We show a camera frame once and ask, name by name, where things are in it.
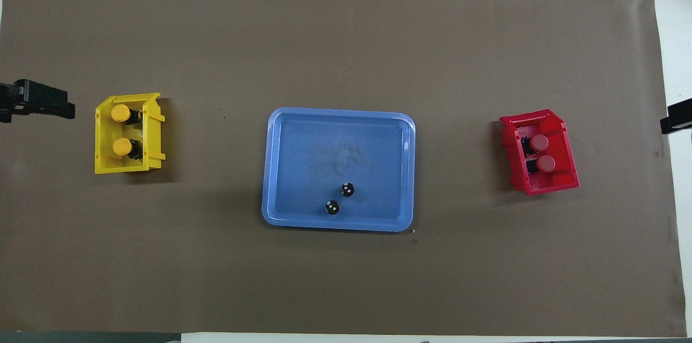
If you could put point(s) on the yellow plastic bin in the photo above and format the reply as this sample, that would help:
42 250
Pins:
153 132

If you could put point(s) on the yellow push button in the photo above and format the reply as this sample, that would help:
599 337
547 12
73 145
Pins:
121 146
120 113

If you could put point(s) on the black cylinder capacitor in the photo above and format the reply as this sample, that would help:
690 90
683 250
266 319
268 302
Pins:
332 207
347 189

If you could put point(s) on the red push button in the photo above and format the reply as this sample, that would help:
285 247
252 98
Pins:
546 163
539 143

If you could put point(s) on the blue plastic tray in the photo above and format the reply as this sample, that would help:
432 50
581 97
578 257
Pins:
303 170

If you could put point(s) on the brown paper mat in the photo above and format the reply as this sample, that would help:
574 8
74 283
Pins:
346 283

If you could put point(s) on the red plastic bin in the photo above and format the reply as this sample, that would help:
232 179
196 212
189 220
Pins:
565 170

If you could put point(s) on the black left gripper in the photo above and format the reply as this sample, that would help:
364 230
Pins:
6 102

